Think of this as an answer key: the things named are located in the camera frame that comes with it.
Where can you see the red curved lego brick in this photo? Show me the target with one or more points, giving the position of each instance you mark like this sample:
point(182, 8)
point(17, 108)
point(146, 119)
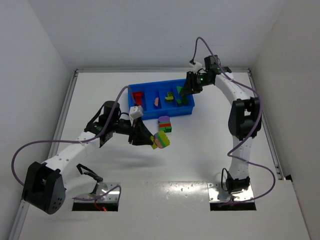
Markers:
point(138, 94)

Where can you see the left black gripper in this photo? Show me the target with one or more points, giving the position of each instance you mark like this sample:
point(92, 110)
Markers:
point(135, 132)

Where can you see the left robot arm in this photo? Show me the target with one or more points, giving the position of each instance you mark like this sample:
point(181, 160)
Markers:
point(63, 176)

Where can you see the green red striped lego stack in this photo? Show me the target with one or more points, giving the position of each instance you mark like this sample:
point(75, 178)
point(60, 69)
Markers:
point(165, 127)

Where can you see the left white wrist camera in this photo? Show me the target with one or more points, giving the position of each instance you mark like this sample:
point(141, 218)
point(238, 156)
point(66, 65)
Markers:
point(136, 112)

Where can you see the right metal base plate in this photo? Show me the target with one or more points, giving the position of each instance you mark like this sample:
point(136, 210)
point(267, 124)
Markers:
point(216, 194)

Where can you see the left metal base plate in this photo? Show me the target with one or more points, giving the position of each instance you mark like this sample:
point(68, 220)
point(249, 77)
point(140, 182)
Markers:
point(110, 192)

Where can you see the blue divided plastic bin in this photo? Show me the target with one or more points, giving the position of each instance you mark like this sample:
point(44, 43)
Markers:
point(160, 89)

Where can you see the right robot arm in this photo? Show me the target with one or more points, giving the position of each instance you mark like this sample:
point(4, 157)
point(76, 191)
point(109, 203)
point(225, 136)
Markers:
point(243, 122)

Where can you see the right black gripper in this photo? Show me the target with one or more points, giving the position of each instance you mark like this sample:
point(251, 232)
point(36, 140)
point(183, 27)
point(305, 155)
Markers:
point(191, 81)

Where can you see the green yellow lego stack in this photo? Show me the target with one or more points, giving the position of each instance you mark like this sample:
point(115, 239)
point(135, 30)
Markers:
point(160, 140)

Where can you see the metal base plate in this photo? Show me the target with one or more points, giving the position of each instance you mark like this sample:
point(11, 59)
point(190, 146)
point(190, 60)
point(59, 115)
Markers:
point(216, 194)
point(110, 192)

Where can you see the purple round lego brick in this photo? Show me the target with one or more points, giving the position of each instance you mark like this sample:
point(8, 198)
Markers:
point(164, 119)

